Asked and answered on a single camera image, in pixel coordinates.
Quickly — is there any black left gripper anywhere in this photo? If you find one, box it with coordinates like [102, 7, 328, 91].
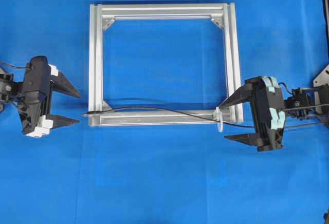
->
[19, 55, 81, 138]

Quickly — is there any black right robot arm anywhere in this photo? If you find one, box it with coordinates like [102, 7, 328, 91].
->
[213, 67, 328, 152]

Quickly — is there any black wire with plug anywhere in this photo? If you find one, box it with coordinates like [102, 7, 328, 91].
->
[82, 107, 324, 128]

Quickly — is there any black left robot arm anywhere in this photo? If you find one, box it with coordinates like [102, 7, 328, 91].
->
[1, 55, 81, 138]

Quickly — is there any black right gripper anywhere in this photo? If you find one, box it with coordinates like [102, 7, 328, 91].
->
[219, 76, 285, 152]

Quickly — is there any silver aluminium extrusion frame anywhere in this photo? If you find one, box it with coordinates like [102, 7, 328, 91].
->
[88, 3, 244, 126]

